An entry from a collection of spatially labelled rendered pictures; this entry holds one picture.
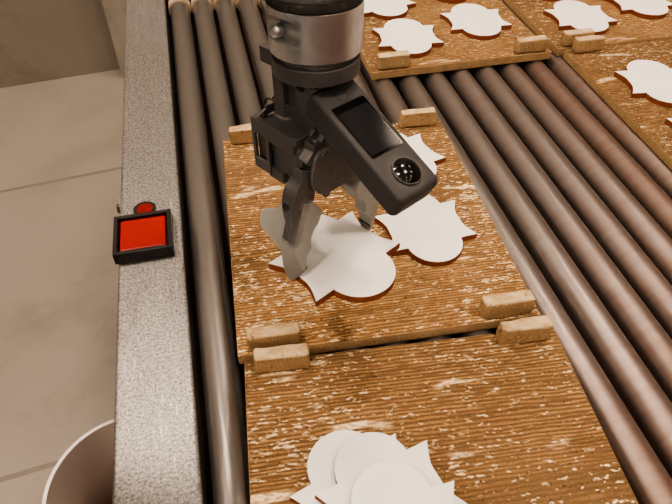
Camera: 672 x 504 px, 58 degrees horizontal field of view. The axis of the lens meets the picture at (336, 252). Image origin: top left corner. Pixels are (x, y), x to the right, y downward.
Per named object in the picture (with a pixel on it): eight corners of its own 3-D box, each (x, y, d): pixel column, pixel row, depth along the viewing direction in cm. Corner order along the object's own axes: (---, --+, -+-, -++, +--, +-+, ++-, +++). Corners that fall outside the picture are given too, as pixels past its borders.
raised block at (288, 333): (247, 354, 66) (245, 339, 64) (246, 341, 68) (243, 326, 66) (302, 347, 67) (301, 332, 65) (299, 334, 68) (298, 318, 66)
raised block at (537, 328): (498, 347, 67) (503, 331, 65) (493, 333, 68) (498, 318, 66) (550, 340, 68) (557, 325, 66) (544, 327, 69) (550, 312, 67)
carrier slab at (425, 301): (239, 365, 67) (237, 356, 66) (223, 148, 96) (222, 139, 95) (538, 322, 72) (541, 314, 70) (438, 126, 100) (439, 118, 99)
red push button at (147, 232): (121, 259, 79) (119, 251, 78) (122, 228, 84) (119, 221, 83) (168, 252, 80) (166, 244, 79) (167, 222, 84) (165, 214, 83)
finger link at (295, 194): (304, 232, 58) (330, 146, 54) (317, 241, 57) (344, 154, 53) (267, 237, 54) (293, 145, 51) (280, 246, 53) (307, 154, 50)
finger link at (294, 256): (262, 256, 62) (286, 172, 58) (302, 285, 58) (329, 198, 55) (239, 260, 59) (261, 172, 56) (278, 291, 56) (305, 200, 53)
